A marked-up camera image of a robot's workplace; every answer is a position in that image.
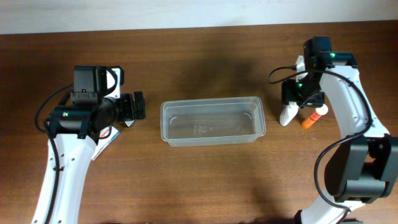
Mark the orange tube white cap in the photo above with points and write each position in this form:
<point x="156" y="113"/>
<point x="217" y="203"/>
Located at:
<point x="315" y="116"/>

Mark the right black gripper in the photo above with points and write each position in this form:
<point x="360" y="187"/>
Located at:
<point x="302" y="101"/>

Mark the white red medicine box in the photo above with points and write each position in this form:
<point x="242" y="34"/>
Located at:
<point x="106" y="136"/>

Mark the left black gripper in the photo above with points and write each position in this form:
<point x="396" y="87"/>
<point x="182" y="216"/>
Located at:
<point x="137" y="106"/>

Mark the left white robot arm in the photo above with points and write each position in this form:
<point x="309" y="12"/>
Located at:
<point x="77" y="135"/>

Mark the white spray bottle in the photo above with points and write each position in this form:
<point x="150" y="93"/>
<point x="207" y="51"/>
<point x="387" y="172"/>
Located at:
<point x="288" y="113"/>

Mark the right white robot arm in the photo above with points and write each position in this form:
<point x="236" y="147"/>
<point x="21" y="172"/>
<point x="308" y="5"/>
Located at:
<point x="359" y="168"/>

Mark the dark bottle white cap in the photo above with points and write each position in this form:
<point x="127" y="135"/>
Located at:
<point x="127" y="124"/>

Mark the clear plastic container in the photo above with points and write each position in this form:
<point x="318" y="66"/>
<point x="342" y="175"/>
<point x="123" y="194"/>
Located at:
<point x="212" y="121"/>

